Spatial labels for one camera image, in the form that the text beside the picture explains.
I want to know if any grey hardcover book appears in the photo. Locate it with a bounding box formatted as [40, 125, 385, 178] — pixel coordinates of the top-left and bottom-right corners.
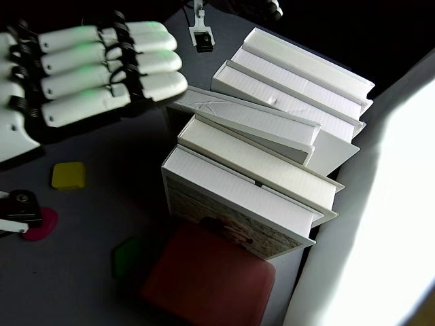
[165, 85, 322, 167]

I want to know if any red box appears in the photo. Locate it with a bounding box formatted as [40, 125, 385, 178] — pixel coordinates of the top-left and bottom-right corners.
[139, 222, 278, 326]

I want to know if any green toy block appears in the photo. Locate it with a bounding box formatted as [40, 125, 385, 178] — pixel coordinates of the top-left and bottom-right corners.
[111, 236, 144, 278]

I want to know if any white hardcover book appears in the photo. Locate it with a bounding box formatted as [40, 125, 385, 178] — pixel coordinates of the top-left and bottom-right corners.
[210, 60, 367, 177]
[177, 113, 346, 211]
[230, 26, 376, 109]

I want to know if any white book with photo cover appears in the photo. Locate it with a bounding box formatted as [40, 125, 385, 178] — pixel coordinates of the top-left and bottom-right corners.
[160, 144, 340, 263]

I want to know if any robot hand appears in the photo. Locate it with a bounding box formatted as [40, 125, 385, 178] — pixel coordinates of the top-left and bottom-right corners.
[266, 0, 284, 21]
[0, 20, 189, 173]

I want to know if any yellow toy block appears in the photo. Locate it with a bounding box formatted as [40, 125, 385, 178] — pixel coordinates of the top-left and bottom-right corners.
[50, 161, 86, 191]

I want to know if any magenta toy block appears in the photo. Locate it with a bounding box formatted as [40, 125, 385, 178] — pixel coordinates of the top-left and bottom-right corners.
[22, 206, 59, 242]

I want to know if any white clamp with black head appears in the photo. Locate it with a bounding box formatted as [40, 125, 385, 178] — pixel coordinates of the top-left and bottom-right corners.
[0, 189, 44, 239]
[188, 0, 216, 54]

